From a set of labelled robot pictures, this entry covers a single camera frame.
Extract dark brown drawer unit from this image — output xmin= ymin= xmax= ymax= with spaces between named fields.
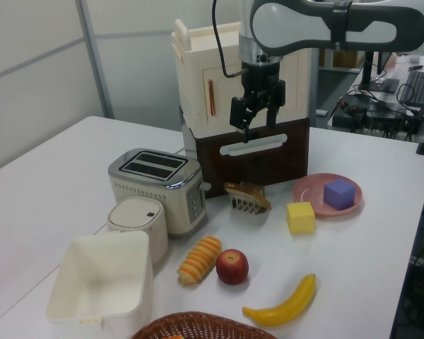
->
xmin=194 ymin=116 xmax=311 ymax=198

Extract white square open bin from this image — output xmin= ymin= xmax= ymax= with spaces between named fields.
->
xmin=45 ymin=231 xmax=155 ymax=338

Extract cream and chrome toaster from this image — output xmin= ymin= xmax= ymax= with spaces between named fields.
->
xmin=107 ymin=148 xmax=212 ymax=238

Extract white drawer handle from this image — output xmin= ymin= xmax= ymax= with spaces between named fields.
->
xmin=219 ymin=133 xmax=287 ymax=157

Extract black strap around arm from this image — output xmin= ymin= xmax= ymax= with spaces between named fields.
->
xmin=331 ymin=0 xmax=353 ymax=51

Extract black computer keyboard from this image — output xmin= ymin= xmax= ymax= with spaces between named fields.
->
xmin=397 ymin=71 xmax=424 ymax=107

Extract cardboard boxes on shelf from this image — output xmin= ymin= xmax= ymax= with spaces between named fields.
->
xmin=319 ymin=49 xmax=367 ymax=70

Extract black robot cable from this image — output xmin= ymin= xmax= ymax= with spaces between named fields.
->
xmin=211 ymin=0 xmax=248 ymax=78

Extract black electronics box with cables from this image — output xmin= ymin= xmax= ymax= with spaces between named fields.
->
xmin=331 ymin=92 xmax=424 ymax=138

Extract yellow banana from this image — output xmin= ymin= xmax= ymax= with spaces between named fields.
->
xmin=242 ymin=273 xmax=318 ymax=327

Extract red apple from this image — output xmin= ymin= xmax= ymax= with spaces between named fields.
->
xmin=216 ymin=249 xmax=250 ymax=285

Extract brown bread slice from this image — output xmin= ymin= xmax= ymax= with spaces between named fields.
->
xmin=224 ymin=182 xmax=272 ymax=210

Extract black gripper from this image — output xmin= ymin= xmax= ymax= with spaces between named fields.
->
xmin=229 ymin=60 xmax=287 ymax=143

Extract pink plate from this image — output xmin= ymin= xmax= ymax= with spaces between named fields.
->
xmin=292 ymin=172 xmax=364 ymax=217

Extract brown wicker basket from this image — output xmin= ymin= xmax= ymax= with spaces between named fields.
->
xmin=130 ymin=310 xmax=280 ymax=339

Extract metal toast rack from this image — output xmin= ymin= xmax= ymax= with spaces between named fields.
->
xmin=229 ymin=181 xmax=266 ymax=215

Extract cream plastic cabinet with handles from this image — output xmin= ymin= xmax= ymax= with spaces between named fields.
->
xmin=170 ymin=18 xmax=312 ymax=137

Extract black monitor stand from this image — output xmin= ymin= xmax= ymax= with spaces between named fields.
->
xmin=357 ymin=51 xmax=400 ymax=93

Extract white round plate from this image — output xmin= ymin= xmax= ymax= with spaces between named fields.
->
xmin=107 ymin=196 xmax=170 ymax=266

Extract orange striped bread roll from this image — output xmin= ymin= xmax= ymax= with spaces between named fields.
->
xmin=177 ymin=235 xmax=223 ymax=286

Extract yellow cube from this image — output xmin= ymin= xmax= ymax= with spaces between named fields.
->
xmin=285 ymin=201 xmax=316 ymax=234

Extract copper cabinet door handle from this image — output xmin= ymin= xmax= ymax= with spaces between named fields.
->
xmin=206 ymin=79 xmax=217 ymax=117

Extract purple cube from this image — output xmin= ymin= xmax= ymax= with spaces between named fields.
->
xmin=323 ymin=178 xmax=357 ymax=212

